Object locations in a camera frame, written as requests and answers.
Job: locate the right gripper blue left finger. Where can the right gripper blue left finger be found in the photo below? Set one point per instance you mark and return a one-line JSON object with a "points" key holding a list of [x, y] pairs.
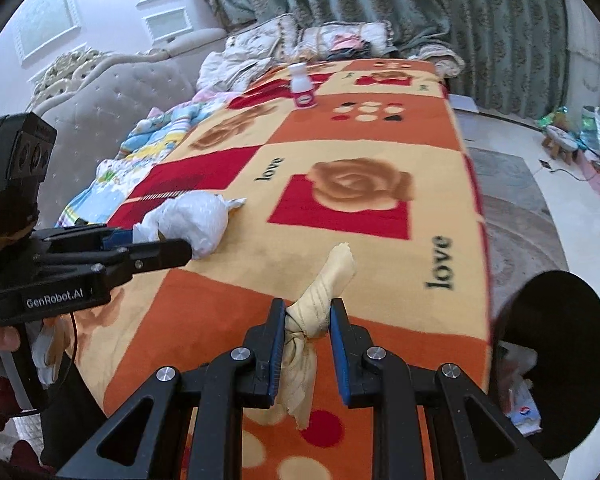
{"points": [[272, 346]]}

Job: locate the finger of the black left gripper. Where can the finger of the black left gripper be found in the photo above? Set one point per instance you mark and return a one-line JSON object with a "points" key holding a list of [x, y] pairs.
{"points": [[154, 256]]}

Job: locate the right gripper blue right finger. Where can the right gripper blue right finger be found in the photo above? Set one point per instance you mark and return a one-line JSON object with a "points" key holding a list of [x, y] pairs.
{"points": [[348, 347]]}

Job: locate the beige twisted cloth rag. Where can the beige twisted cloth rag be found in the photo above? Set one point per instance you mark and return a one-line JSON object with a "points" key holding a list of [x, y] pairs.
{"points": [[306, 320]]}

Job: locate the white tissue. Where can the white tissue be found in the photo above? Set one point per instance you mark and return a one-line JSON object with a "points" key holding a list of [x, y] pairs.
{"points": [[199, 217]]}

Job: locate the white Levamlodipine tablet box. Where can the white Levamlodipine tablet box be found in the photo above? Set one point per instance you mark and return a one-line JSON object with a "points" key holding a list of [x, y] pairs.
{"points": [[522, 410]]}

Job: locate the black round trash bin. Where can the black round trash bin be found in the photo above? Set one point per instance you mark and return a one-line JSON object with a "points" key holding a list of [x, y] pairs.
{"points": [[557, 315]]}

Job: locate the left white gloved hand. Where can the left white gloved hand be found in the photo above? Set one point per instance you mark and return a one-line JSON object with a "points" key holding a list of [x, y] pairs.
{"points": [[47, 348]]}

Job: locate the colourful cartoon baby quilt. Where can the colourful cartoon baby quilt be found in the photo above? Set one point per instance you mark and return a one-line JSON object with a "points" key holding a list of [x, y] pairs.
{"points": [[149, 142]]}

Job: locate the grey tufted headboard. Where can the grey tufted headboard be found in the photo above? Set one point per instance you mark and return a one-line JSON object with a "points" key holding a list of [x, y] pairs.
{"points": [[98, 105]]}

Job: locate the orange red rose blanket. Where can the orange red rose blanket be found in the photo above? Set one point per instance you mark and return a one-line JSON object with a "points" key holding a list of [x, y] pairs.
{"points": [[378, 163]]}

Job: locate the grey round floor rug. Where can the grey round floor rug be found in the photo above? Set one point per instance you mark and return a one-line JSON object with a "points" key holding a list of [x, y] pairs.
{"points": [[523, 240]]}

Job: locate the white pink medicine bottle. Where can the white pink medicine bottle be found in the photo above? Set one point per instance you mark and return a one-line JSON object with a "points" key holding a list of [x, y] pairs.
{"points": [[301, 86]]}

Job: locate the pile of white bedding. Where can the pile of white bedding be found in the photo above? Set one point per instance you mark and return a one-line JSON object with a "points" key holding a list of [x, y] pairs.
{"points": [[253, 51]]}

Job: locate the small wooden stool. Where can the small wooden stool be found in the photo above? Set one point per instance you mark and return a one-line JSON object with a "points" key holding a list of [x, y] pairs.
{"points": [[559, 144]]}

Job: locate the green patterned curtain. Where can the green patterned curtain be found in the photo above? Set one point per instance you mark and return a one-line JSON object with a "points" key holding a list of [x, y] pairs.
{"points": [[513, 53]]}

